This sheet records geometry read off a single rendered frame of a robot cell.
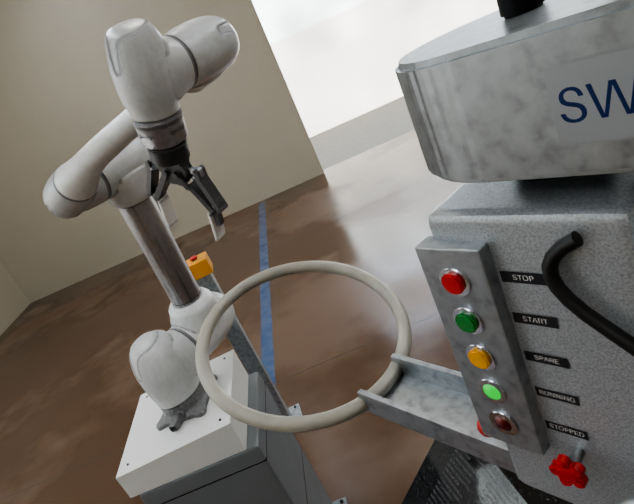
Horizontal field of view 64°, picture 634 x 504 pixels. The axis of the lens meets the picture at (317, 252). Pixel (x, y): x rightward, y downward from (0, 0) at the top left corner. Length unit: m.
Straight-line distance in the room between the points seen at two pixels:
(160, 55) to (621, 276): 0.75
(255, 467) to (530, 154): 1.39
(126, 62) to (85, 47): 6.66
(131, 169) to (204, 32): 0.56
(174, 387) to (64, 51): 6.39
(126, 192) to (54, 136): 6.37
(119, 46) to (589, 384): 0.81
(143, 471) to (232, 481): 0.27
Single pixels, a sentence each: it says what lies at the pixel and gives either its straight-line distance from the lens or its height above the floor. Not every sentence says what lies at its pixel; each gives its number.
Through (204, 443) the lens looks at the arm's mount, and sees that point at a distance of 1.63.
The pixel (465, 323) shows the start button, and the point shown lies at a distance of 0.57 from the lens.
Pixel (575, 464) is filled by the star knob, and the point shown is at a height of 1.28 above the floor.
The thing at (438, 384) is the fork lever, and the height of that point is 1.11.
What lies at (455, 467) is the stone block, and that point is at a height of 0.78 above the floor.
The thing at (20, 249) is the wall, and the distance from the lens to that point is 8.46.
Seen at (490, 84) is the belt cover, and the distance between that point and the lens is 0.45.
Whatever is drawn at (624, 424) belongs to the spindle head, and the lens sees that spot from 0.61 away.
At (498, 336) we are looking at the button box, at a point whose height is 1.43.
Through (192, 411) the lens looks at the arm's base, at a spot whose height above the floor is 0.93.
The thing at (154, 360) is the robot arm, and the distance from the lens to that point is 1.63.
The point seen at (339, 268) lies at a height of 1.24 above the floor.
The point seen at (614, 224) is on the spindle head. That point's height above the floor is 1.56.
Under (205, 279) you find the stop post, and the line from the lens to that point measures 2.49.
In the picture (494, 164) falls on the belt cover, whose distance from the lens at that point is 0.48.
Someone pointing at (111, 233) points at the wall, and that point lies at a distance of 7.95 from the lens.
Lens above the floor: 1.78
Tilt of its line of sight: 21 degrees down
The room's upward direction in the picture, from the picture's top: 25 degrees counter-clockwise
